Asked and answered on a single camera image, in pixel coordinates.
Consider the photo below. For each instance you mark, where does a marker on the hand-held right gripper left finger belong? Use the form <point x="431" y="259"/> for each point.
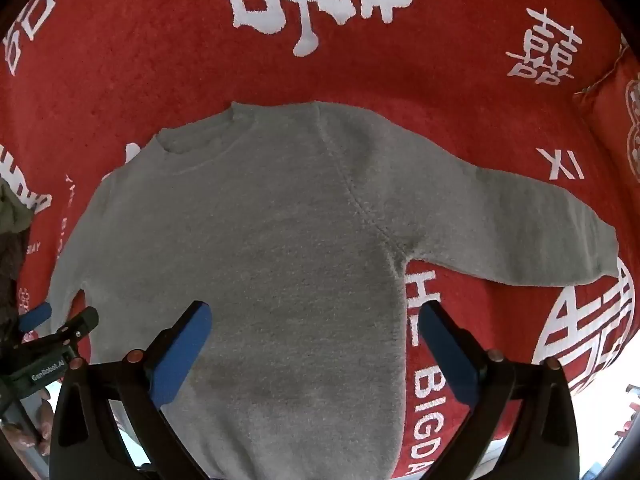
<point x="180" y="355"/>

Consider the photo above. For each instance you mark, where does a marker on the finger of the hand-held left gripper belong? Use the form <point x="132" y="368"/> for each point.
<point x="35" y="315"/>
<point x="75" y="327"/>

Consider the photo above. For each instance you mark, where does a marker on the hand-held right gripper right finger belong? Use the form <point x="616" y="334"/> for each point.
<point x="450" y="355"/>

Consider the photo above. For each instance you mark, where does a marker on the grey knit sweater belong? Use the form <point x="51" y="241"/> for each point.
<point x="280" y="240"/>

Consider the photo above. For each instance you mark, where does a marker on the person's left hand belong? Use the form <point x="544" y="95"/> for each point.
<point x="42" y="422"/>

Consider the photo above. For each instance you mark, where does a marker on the dark brown cloth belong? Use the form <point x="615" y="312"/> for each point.
<point x="11" y="275"/>

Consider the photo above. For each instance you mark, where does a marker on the olive green cloth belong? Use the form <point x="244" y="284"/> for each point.
<point x="15" y="207"/>

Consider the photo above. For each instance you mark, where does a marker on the red printed pillow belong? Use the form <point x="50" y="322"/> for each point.
<point x="617" y="110"/>

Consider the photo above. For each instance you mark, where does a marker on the red printed blanket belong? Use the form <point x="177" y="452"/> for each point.
<point x="150" y="60"/>

